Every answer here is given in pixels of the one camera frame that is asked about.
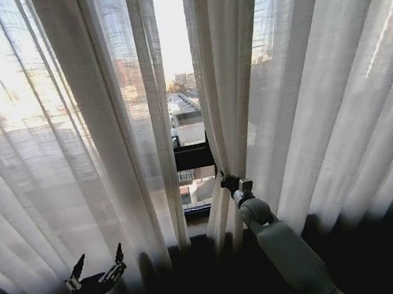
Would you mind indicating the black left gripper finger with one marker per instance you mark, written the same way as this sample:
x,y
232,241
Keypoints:
x,y
76,274
114,266

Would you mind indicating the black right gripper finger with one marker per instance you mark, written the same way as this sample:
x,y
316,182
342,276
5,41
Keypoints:
x,y
219,174

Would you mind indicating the white sheer curtain panel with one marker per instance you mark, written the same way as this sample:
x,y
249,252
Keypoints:
x,y
323,95
67,138

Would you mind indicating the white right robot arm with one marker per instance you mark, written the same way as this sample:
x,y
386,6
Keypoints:
x,y
287,249

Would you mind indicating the grey rooftop buildings outside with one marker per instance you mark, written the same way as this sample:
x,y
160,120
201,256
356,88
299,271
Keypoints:
x,y
186,118

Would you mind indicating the black window frame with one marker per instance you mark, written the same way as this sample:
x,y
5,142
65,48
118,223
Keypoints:
x,y
192,157

